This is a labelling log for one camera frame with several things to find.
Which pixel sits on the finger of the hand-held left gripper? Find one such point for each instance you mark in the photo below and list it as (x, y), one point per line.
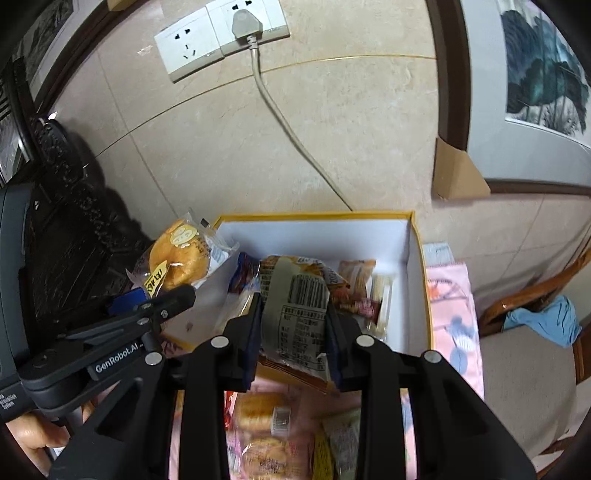
(171, 302)
(127, 300)

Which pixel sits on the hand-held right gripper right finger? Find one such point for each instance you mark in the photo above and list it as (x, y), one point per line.
(336, 364)

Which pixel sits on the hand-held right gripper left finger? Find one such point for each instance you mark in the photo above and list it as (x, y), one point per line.
(249, 360)

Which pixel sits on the yellow label bread packet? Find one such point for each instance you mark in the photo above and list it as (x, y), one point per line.
(180, 254)

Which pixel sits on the golden bread packet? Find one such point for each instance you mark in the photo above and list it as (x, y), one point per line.
(258, 410)

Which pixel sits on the red header nut packet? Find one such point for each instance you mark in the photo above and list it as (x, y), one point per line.
(229, 410)

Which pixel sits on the brown snack packet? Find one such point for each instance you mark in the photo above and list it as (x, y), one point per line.
(295, 323)

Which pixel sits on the light green snack packet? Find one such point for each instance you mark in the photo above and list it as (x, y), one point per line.
(344, 434)

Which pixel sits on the blue cookie packet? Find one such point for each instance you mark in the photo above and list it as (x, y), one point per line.
(242, 272)

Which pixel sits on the long clear rice roll packet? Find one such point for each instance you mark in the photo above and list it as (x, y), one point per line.
(384, 295)

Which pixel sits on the long yellow snack packet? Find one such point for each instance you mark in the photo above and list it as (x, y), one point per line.
(323, 457)

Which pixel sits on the orange snack packet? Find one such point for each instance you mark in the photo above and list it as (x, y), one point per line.
(358, 272)

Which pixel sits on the round cracker packet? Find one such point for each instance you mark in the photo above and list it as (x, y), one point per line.
(268, 454)

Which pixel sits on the yellow cardboard box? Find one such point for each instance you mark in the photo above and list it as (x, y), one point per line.
(323, 235)

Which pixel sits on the person's left hand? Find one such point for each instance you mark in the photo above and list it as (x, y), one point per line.
(32, 434)

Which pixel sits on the dark carved wooden furniture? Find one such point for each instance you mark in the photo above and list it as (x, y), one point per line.
(69, 230)

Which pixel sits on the pink floral tablecloth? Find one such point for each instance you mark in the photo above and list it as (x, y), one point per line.
(452, 323)

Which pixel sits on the wooden armchair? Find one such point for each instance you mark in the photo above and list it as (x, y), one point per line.
(521, 369)

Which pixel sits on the blue cloth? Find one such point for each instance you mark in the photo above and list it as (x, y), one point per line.
(549, 323)

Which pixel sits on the cardboard corner protector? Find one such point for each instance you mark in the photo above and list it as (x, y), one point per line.
(457, 175)

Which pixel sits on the white power plug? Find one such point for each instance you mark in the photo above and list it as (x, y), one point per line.
(244, 23)

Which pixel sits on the framed lotus painting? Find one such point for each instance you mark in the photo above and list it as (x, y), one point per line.
(531, 69)

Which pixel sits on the white wall socket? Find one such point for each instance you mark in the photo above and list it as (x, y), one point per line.
(184, 46)
(277, 18)

